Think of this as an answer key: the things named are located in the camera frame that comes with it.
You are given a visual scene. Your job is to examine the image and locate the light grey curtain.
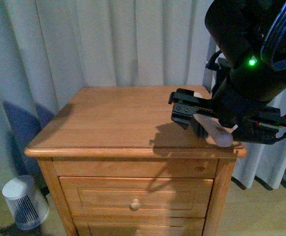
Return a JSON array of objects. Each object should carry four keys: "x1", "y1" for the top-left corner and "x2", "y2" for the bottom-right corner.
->
[{"x1": 0, "y1": 0, "x2": 286, "y2": 190}]

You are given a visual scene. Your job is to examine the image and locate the white cylindrical air purifier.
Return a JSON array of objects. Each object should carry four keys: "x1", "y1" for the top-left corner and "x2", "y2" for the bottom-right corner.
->
[{"x1": 2, "y1": 175, "x2": 50, "y2": 231}]

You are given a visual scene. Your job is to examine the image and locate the wooden drawer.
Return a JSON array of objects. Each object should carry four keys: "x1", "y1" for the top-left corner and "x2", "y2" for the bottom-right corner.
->
[
  {"x1": 73, "y1": 215, "x2": 204, "y2": 236},
  {"x1": 60, "y1": 177, "x2": 213, "y2": 218}
]

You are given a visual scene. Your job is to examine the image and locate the top wooden drawer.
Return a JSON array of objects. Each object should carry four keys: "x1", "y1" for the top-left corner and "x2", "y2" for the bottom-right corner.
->
[{"x1": 60, "y1": 177, "x2": 213, "y2": 218}]

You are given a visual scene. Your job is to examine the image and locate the beige hand brush black bristles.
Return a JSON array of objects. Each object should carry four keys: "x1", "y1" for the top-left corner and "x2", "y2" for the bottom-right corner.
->
[{"x1": 193, "y1": 114, "x2": 233, "y2": 147}]

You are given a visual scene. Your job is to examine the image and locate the wooden nightstand cabinet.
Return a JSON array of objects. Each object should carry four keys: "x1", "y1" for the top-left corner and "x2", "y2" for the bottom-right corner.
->
[{"x1": 25, "y1": 86, "x2": 246, "y2": 236}]

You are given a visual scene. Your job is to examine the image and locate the round wooden drawer knob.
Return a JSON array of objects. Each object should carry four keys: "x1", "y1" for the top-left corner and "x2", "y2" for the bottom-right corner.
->
[{"x1": 130, "y1": 199, "x2": 141, "y2": 211}]

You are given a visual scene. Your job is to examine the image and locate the blue grey cable bundle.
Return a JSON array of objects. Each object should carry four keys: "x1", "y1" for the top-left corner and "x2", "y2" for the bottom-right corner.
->
[{"x1": 260, "y1": 0, "x2": 286, "y2": 72}]

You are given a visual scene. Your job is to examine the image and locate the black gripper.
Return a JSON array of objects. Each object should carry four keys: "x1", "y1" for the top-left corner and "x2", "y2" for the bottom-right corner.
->
[{"x1": 168, "y1": 60, "x2": 286, "y2": 144}]

